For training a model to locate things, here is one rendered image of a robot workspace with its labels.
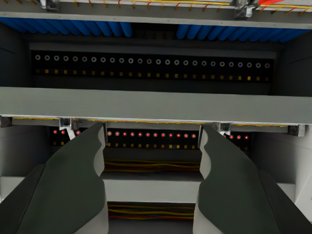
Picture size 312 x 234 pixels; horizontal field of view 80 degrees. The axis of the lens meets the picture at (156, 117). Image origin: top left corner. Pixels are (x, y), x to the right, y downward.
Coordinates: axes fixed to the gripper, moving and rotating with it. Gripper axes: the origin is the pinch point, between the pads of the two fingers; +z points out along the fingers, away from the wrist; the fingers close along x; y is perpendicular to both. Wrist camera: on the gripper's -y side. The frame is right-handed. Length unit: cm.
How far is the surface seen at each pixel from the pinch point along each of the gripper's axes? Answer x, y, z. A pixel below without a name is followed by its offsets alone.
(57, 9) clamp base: -13.6, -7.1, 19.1
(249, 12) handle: 12.1, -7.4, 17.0
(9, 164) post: -30.6, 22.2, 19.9
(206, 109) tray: 8.6, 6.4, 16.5
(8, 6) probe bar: -21.5, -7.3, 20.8
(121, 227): -8, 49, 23
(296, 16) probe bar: 21.0, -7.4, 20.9
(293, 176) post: 30.0, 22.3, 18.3
